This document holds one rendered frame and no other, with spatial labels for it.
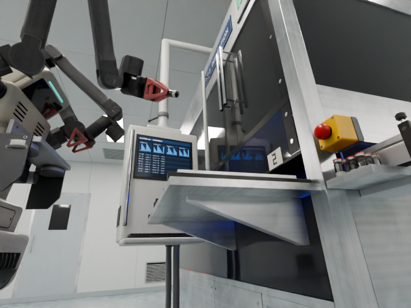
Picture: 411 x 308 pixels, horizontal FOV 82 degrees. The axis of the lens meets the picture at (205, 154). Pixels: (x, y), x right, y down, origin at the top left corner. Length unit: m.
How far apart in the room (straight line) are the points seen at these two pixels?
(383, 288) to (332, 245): 0.13
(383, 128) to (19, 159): 1.09
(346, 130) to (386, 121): 0.34
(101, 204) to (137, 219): 4.73
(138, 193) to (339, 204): 1.13
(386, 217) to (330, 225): 0.18
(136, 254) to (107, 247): 0.65
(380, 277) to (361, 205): 0.17
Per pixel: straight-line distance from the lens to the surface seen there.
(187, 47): 2.37
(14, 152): 0.80
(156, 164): 1.58
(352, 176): 0.63
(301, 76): 0.85
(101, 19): 0.88
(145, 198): 1.51
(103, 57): 0.85
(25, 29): 0.84
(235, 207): 0.64
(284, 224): 0.70
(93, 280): 6.09
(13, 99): 0.92
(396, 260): 0.79
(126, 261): 6.04
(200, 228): 1.12
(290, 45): 0.93
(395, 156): 0.71
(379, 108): 1.02
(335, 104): 0.87
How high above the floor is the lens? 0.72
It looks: 23 degrees up
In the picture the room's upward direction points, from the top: 3 degrees counter-clockwise
